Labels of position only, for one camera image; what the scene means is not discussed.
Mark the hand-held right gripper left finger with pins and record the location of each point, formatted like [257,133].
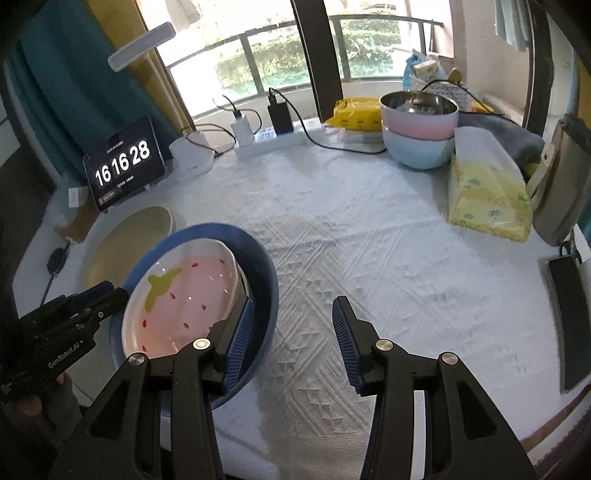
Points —
[238,350]

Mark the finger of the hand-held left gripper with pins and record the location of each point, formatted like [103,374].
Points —
[97,290]
[111,302]

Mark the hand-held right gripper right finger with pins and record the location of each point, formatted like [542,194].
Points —
[346,350]

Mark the beige plate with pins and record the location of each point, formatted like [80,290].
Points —
[124,249]

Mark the white strawberry print bowl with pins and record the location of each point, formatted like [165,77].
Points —
[184,295]

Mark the dark blue bowl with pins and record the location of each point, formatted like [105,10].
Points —
[258,277]

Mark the person's left hand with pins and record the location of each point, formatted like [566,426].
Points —
[30,407]

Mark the black round disc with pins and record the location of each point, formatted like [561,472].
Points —
[57,262]

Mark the small white box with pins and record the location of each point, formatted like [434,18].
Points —
[77,197]

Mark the white textured tablecloth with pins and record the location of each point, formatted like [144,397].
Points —
[369,230]

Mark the black tablet clock display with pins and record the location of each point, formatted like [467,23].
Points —
[122,161]

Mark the white desk lamp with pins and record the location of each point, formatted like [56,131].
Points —
[189,157]
[152,92]

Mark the teal curtain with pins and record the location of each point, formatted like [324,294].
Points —
[69,92]

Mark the yellow tissue pack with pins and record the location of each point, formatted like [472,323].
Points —
[489,198]

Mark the light blue bowl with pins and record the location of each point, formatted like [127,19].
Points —
[415,152]

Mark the white power strip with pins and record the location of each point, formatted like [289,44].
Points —
[277,141]

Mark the white charger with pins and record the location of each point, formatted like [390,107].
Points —
[242,131]

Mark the black phone grey case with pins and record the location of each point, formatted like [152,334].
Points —
[570,323]

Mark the yellow packet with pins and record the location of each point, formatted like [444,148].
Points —
[355,115]

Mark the pink steel-lined bowl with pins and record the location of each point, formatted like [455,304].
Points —
[415,124]

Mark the black charger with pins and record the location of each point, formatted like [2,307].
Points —
[280,117]

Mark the beige pouch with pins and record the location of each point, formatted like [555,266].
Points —
[554,203]

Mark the grey cloth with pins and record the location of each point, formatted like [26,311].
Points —
[512,136]

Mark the blue and white bag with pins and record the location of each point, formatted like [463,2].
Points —
[415,69]

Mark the balcony railing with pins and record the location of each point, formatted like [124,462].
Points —
[344,50]

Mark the hanging light blue towel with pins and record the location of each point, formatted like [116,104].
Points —
[510,23]

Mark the brown sliding door frame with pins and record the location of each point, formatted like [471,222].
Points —
[318,60]

